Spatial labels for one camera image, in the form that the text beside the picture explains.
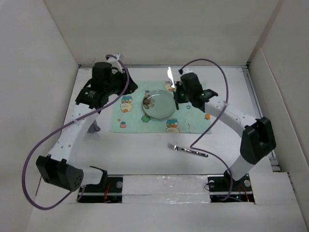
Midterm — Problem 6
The green floral plate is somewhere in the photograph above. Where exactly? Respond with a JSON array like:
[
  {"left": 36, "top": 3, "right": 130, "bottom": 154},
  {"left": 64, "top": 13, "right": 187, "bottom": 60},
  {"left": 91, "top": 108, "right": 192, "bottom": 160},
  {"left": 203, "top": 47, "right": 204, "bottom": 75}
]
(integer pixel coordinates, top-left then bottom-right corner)
[{"left": 142, "top": 90, "right": 176, "bottom": 119}]

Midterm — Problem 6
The steel table fork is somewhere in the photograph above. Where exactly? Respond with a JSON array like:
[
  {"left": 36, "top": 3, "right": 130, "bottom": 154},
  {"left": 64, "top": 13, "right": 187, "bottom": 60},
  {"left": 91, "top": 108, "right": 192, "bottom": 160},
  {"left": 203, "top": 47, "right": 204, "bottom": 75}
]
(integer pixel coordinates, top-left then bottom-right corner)
[{"left": 167, "top": 143, "right": 209, "bottom": 158}]

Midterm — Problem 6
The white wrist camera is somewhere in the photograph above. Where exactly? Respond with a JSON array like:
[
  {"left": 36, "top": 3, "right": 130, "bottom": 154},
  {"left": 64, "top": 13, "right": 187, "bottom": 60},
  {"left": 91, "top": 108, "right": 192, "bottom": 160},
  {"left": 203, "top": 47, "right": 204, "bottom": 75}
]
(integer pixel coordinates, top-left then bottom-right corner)
[
  {"left": 178, "top": 68, "right": 193, "bottom": 75},
  {"left": 106, "top": 53, "right": 123, "bottom": 72}
]

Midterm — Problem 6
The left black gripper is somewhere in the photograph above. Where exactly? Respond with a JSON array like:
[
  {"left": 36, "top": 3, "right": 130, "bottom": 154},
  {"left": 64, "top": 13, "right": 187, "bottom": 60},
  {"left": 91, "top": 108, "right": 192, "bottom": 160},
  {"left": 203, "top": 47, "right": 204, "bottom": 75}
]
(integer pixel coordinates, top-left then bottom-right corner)
[{"left": 105, "top": 68, "right": 137, "bottom": 96}]

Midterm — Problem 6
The steel table knife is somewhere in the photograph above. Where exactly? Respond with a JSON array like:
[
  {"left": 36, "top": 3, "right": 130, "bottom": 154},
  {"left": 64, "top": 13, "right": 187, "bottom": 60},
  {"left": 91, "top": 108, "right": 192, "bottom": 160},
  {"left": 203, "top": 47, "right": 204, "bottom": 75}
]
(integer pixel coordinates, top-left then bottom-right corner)
[{"left": 167, "top": 67, "right": 175, "bottom": 90}]

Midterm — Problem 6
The green cartoon print cloth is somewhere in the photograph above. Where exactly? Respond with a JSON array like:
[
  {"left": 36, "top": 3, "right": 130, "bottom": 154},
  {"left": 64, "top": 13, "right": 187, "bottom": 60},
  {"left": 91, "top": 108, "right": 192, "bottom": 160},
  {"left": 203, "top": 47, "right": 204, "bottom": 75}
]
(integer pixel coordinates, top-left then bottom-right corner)
[{"left": 110, "top": 81, "right": 211, "bottom": 134}]

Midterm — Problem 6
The purple ceramic mug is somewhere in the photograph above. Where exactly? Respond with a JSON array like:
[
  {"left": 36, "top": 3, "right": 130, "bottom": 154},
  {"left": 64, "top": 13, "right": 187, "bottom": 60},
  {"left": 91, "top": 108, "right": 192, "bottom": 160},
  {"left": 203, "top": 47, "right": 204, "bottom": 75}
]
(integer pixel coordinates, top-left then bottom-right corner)
[{"left": 87, "top": 120, "right": 101, "bottom": 133}]

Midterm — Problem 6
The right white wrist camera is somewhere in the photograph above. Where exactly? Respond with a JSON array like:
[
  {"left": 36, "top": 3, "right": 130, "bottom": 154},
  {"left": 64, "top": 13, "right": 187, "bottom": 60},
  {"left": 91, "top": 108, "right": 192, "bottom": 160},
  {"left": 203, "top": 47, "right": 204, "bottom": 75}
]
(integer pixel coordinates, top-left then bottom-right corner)
[{"left": 178, "top": 68, "right": 193, "bottom": 75}]

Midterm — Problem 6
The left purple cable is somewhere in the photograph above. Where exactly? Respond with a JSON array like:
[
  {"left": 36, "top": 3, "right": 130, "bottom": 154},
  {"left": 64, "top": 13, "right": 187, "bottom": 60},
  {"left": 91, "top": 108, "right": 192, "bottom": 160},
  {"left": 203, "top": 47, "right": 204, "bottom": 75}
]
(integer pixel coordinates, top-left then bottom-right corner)
[{"left": 21, "top": 54, "right": 130, "bottom": 210}]

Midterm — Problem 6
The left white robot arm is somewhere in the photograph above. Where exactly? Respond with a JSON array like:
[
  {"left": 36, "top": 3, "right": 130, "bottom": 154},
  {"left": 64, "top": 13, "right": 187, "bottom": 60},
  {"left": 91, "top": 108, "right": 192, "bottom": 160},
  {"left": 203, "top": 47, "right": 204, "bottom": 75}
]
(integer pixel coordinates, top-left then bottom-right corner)
[{"left": 36, "top": 61, "right": 138, "bottom": 192}]

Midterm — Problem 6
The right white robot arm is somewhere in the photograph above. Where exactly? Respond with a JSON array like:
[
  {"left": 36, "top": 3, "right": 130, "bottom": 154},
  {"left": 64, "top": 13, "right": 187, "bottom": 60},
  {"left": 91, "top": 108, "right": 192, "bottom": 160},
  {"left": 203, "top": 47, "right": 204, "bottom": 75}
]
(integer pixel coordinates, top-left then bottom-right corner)
[{"left": 174, "top": 72, "right": 277, "bottom": 190}]

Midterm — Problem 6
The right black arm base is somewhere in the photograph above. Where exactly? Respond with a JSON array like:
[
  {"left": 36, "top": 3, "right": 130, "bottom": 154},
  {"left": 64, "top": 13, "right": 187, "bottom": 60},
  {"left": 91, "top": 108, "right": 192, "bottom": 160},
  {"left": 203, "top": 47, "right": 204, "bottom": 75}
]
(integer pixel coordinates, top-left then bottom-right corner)
[{"left": 204, "top": 174, "right": 255, "bottom": 203}]

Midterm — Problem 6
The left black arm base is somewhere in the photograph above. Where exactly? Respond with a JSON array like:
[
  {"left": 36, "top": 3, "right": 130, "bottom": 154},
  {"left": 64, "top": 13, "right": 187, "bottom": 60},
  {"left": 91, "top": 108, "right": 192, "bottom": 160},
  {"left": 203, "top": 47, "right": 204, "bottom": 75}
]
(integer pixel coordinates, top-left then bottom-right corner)
[{"left": 77, "top": 175, "right": 123, "bottom": 203}]

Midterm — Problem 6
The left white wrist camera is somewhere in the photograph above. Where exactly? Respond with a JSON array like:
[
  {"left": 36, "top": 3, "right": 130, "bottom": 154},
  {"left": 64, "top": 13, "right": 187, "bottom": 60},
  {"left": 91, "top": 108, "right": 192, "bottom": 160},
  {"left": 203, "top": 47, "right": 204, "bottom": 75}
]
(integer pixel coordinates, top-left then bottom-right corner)
[{"left": 106, "top": 53, "right": 123, "bottom": 72}]

